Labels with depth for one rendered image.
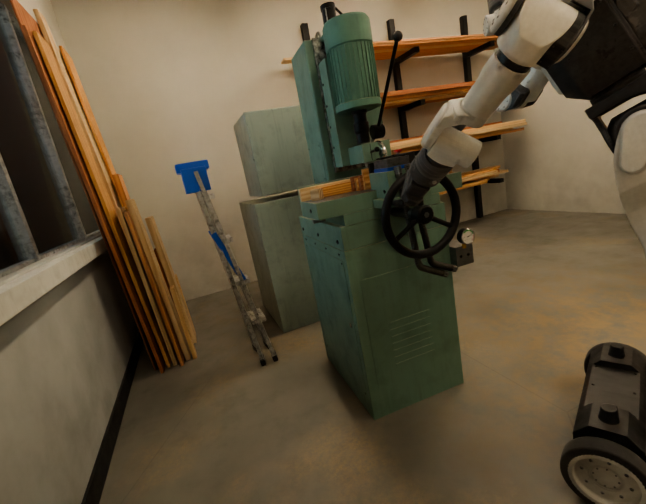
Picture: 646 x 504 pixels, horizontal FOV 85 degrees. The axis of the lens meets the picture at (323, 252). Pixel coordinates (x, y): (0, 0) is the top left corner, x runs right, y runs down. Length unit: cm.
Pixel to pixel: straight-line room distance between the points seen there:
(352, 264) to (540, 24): 85
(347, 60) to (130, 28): 274
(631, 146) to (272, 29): 342
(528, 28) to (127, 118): 334
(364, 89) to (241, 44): 265
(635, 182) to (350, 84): 89
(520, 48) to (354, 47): 78
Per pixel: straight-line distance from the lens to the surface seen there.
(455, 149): 86
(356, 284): 130
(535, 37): 75
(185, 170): 189
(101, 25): 392
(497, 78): 76
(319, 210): 121
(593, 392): 144
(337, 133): 151
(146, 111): 371
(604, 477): 132
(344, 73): 141
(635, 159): 114
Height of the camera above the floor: 101
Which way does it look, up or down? 13 degrees down
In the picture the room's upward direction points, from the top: 11 degrees counter-clockwise
